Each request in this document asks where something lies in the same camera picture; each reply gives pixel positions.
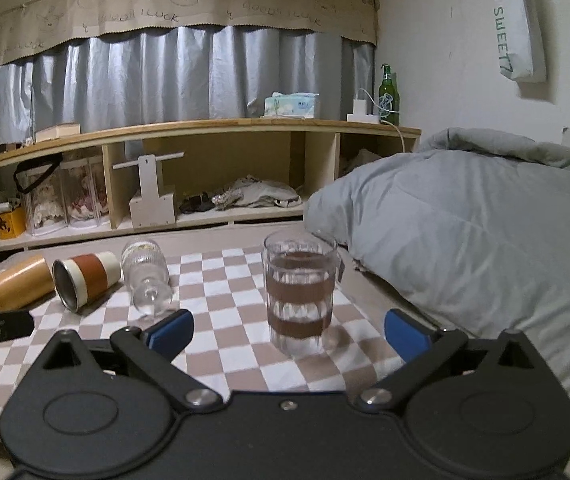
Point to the clear glass mug brown bands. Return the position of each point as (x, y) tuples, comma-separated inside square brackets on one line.
[(300, 272)]

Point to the beige printed valance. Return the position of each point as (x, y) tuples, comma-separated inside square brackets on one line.
[(41, 25)]

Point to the tissue pack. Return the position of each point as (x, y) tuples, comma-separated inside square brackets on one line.
[(293, 105)]

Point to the grey duvet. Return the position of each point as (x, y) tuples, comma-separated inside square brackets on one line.
[(473, 228)]

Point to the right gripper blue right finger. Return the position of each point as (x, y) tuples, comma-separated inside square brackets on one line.
[(426, 354)]

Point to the brown white tumbler lying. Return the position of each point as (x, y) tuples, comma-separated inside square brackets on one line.
[(82, 279)]

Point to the wooden stand box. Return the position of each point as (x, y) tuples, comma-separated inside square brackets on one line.
[(154, 204)]

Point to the long wooden shelf unit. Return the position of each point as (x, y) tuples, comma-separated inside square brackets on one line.
[(206, 154)]

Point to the yellow box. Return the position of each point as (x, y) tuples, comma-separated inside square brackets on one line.
[(12, 223)]

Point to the clear ribbed goblet lying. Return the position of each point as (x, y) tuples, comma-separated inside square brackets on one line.
[(145, 272)]

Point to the doll in clear case left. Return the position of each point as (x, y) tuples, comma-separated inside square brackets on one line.
[(38, 181)]

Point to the grey cloth pile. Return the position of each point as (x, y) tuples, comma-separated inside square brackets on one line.
[(250, 192)]

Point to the bamboo wooden cup lying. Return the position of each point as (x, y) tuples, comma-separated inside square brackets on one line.
[(24, 283)]

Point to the grey curtain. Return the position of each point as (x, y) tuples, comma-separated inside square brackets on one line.
[(185, 73)]

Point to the green glass bottle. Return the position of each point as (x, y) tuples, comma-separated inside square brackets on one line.
[(389, 96)]

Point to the white paper bag hanging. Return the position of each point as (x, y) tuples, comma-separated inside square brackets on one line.
[(521, 55)]

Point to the white power strip charger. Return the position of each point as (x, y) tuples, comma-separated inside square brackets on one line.
[(359, 113)]

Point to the doll in clear case right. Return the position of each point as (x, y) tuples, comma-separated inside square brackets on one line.
[(85, 194)]

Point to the book on shelf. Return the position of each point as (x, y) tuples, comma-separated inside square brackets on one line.
[(57, 132)]

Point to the doll in clear case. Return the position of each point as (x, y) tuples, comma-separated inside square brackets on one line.
[(38, 181), (85, 194)]

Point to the checkered brown white cloth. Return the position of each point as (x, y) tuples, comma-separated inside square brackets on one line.
[(226, 343)]

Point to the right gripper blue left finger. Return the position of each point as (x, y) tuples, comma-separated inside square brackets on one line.
[(149, 354)]

